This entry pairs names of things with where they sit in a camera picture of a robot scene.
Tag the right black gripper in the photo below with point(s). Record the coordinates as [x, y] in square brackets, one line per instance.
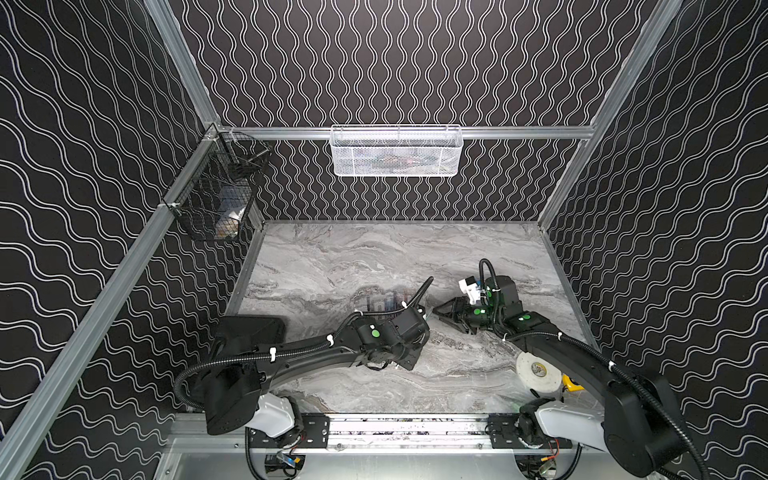
[459, 307]

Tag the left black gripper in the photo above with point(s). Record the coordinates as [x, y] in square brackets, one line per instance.
[413, 318]

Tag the bundle of coloured pencils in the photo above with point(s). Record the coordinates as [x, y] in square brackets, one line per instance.
[382, 300]

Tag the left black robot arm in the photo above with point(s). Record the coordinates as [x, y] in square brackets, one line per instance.
[234, 387]

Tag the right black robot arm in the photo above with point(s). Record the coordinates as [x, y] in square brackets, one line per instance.
[641, 425]

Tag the white tape roll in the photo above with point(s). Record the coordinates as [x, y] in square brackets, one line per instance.
[538, 374]

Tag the yellow tape measure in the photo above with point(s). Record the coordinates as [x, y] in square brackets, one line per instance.
[571, 385]

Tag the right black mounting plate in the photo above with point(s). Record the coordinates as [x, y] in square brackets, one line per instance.
[504, 432]

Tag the black mounting plate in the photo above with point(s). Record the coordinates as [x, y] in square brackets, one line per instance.
[311, 432]
[504, 432]

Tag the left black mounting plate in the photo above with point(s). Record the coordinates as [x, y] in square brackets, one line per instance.
[311, 432]

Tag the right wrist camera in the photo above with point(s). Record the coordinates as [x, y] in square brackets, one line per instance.
[472, 289]

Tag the aluminium front rail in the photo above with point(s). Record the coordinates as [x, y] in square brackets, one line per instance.
[362, 433]

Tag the white mesh wall basket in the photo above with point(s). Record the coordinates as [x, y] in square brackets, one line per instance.
[396, 150]

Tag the black wire wall basket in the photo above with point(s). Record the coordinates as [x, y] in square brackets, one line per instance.
[216, 204]

